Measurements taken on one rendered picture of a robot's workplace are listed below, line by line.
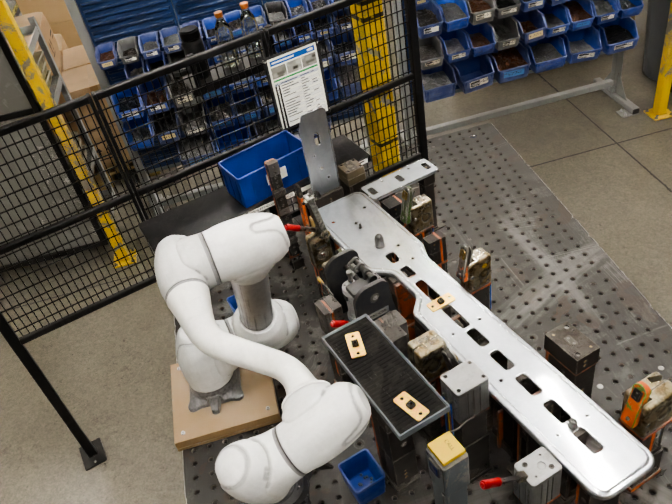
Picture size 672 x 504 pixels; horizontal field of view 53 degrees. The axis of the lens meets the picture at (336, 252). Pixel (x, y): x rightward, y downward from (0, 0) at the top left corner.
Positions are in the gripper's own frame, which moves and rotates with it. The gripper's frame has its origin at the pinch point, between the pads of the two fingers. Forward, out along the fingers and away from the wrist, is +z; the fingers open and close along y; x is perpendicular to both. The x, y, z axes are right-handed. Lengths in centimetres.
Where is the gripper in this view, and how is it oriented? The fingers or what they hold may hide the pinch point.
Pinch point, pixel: (325, 498)
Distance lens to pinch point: 158.2
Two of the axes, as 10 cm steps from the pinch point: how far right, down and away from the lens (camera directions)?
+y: -0.2, -8.8, 4.8
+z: 3.8, 4.4, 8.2
